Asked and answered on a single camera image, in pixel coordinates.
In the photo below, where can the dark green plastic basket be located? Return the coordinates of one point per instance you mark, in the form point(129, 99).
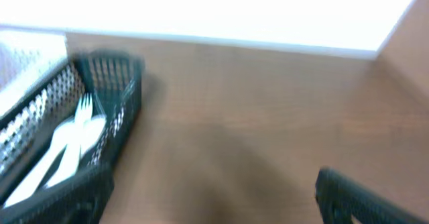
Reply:
point(114, 81)

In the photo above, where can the clear plastic perforated basket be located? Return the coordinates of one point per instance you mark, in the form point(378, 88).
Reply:
point(26, 58)

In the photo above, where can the white plastic fork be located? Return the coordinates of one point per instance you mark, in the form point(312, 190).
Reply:
point(32, 180)
point(71, 158)

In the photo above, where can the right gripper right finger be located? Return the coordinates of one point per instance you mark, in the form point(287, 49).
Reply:
point(341, 199)

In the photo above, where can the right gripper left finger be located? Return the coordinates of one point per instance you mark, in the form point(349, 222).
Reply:
point(81, 198)

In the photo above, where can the thick white plastic spoon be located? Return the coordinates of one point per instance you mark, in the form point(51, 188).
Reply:
point(92, 132)

